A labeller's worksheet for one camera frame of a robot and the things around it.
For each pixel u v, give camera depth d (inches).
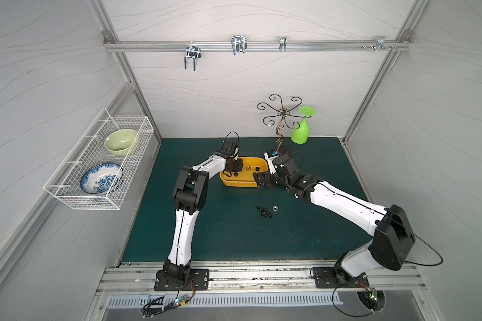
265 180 28.8
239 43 29.6
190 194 23.6
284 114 34.9
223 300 27.7
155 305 27.4
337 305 27.3
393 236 16.7
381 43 30.1
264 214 35.4
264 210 35.6
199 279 29.0
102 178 25.2
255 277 29.5
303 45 68.7
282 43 31.3
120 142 28.4
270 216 35.2
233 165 37.7
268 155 29.1
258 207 36.5
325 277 28.8
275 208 36.0
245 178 40.7
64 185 22.1
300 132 36.1
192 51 30.8
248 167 42.4
